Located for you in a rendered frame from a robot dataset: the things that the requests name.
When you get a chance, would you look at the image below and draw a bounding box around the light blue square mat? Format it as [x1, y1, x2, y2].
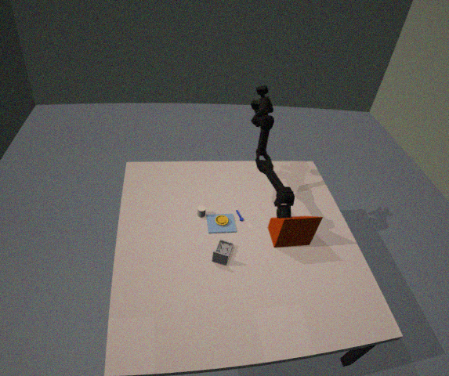
[206, 214, 237, 233]

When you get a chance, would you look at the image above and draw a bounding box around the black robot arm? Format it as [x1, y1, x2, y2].
[251, 99, 295, 219]

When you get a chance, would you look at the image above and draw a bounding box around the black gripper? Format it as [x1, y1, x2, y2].
[256, 85, 273, 113]

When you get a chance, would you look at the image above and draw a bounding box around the yellow plate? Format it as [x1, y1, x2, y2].
[215, 215, 229, 226]

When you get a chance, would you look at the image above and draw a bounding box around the white cylindrical cup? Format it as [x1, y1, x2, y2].
[197, 205, 206, 218]

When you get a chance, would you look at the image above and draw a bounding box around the grey dish rack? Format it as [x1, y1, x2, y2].
[212, 240, 234, 266]

